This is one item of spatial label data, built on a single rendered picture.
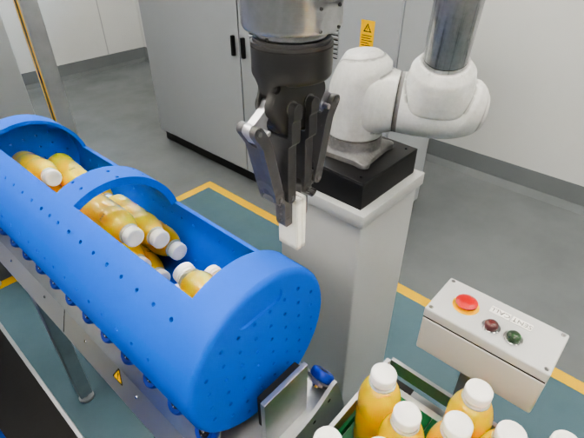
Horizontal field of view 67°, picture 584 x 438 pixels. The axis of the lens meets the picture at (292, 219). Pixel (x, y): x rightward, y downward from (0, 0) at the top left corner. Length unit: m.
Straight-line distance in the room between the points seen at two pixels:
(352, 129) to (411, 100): 0.17
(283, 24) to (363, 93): 0.78
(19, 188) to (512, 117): 3.01
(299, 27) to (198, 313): 0.39
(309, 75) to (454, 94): 0.74
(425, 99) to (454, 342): 0.57
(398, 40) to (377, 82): 1.05
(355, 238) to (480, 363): 0.54
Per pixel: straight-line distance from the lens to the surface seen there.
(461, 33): 1.05
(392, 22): 2.19
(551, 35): 3.27
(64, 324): 1.17
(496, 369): 0.81
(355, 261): 1.26
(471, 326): 0.79
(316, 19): 0.38
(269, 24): 0.38
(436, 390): 0.85
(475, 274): 2.65
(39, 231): 0.94
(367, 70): 1.14
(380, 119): 1.17
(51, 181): 1.17
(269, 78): 0.40
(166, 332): 0.65
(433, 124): 1.16
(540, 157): 3.46
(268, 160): 0.42
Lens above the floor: 1.65
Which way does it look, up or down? 35 degrees down
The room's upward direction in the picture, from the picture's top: straight up
